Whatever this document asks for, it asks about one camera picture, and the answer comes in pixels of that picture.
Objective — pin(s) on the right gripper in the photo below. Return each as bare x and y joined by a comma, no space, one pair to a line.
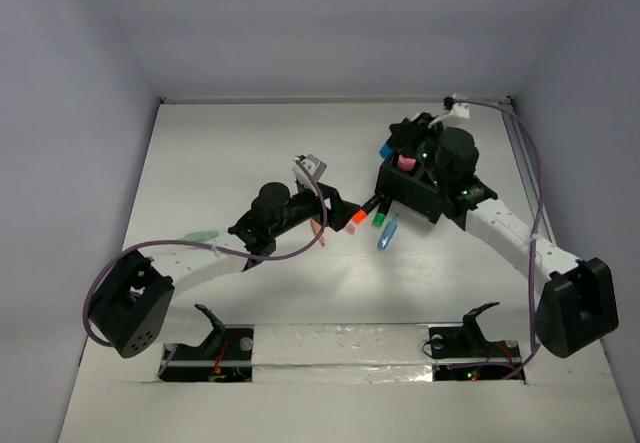
408,134

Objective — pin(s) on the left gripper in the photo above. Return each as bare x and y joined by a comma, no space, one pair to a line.
331,205

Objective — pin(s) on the orange cap black highlighter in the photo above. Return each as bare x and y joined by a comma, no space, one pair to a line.
367,208

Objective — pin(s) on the pink cap black highlighter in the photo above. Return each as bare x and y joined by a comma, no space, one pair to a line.
406,164

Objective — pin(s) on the green cap black highlighter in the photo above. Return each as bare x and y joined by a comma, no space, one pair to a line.
382,212

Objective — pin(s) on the blue cap black highlighter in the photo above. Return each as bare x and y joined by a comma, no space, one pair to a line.
386,150

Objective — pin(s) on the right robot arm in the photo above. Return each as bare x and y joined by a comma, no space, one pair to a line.
429,166

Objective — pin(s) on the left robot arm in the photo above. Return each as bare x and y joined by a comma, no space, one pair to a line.
129,304

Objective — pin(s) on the orange translucent highlighter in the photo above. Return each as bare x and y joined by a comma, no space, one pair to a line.
318,231

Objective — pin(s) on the black slotted organizer box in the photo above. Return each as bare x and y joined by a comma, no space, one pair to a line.
410,189

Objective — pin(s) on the blue translucent highlighter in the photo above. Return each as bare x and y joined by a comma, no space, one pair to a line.
388,233

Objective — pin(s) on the green translucent highlighter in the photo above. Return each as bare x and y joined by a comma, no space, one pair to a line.
202,236

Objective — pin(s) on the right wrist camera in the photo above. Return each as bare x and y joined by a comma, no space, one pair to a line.
456,113

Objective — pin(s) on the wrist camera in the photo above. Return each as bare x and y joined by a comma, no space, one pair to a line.
456,113
308,168

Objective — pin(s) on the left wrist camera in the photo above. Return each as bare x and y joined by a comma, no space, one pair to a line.
308,168

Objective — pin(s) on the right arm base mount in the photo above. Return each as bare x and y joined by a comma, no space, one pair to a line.
460,352

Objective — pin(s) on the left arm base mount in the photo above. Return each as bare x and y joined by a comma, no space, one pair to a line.
223,356

